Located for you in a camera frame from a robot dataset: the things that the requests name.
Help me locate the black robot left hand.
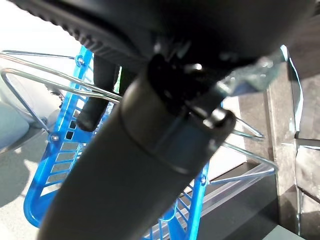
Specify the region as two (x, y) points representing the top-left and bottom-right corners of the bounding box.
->
(7, 0), (318, 240)

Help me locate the black low display stand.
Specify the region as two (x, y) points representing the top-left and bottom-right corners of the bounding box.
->
(197, 159), (320, 240)

